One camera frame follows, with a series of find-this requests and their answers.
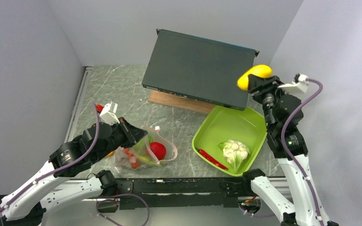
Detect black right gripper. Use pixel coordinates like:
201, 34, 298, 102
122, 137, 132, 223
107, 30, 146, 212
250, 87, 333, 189
246, 74, 289, 129

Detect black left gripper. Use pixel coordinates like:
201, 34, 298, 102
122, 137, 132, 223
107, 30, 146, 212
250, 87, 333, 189
93, 116, 148, 161

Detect yellow bell pepper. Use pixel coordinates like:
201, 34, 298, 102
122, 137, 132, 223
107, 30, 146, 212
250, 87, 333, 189
237, 65, 272, 91

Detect clear zip top bag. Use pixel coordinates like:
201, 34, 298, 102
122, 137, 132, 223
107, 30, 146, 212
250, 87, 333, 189
113, 126, 178, 170

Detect red tomato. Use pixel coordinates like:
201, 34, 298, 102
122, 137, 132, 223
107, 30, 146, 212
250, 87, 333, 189
149, 142, 167, 160

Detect green celery stalks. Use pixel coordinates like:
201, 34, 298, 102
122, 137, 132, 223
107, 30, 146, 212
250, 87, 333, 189
138, 156, 162, 166

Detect green cabbage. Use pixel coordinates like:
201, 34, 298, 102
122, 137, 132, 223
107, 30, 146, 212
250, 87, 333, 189
134, 135, 153, 154

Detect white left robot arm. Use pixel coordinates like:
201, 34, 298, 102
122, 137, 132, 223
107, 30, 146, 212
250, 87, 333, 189
0, 117, 148, 226

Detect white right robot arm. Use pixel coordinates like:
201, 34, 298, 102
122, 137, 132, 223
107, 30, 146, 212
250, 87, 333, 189
238, 74, 335, 226

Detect yellow tape measure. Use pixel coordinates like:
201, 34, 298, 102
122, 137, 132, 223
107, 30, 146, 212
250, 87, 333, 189
106, 151, 114, 157

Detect dark rack server chassis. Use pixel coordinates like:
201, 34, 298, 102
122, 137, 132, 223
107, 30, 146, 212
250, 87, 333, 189
141, 29, 259, 110

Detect wooden block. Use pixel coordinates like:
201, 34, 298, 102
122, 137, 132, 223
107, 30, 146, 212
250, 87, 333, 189
148, 90, 215, 114

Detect white cauliflower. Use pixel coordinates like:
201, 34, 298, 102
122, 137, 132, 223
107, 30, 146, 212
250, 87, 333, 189
218, 139, 251, 171

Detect long red chili pepper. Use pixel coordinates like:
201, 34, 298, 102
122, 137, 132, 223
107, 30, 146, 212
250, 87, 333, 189
198, 149, 229, 170

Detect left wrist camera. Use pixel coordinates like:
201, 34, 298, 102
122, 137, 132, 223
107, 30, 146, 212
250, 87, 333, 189
96, 101, 120, 125

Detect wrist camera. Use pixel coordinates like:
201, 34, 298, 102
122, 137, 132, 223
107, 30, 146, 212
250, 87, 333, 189
278, 73, 309, 95
96, 101, 120, 125

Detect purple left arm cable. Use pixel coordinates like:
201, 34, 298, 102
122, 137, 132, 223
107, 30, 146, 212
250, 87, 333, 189
0, 103, 100, 226

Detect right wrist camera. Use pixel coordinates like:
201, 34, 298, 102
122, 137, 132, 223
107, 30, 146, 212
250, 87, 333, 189
278, 73, 309, 95

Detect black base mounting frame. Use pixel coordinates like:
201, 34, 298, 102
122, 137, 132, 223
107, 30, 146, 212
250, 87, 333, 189
100, 177, 254, 210

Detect aluminium rail left edge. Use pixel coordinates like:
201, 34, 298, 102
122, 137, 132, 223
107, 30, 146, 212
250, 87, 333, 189
55, 66, 93, 172

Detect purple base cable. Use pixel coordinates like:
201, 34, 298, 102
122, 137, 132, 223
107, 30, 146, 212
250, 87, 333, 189
95, 193, 152, 226

